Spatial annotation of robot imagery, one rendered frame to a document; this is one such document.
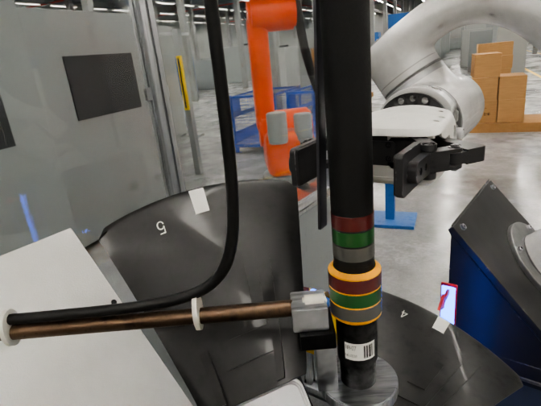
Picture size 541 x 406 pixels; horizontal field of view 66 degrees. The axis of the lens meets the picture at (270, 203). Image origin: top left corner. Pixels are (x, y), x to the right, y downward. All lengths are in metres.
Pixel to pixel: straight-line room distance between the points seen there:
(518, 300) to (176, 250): 0.65
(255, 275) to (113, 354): 0.25
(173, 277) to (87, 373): 0.20
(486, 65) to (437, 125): 7.45
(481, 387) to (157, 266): 0.40
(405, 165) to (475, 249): 0.58
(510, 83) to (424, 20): 7.37
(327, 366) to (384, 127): 0.21
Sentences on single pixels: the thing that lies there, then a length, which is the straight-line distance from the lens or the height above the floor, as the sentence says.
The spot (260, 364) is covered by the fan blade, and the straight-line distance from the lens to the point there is 0.42.
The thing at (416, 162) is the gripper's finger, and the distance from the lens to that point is 0.31.
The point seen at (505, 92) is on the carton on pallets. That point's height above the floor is 0.62.
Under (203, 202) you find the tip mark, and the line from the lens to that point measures 0.48.
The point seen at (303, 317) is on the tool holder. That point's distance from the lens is 0.36.
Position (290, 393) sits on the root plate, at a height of 1.28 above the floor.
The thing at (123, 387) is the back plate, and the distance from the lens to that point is 0.61.
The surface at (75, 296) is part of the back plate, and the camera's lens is 0.62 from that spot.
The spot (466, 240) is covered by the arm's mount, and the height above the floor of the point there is 1.21.
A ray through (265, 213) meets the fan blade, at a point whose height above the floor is 1.40.
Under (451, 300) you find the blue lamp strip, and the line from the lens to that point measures 0.76.
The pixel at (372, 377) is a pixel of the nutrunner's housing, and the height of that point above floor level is 1.29.
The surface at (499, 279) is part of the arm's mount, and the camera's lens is 0.88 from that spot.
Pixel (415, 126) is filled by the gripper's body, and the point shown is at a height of 1.50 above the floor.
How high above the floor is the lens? 1.57
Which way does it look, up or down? 19 degrees down
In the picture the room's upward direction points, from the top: 6 degrees counter-clockwise
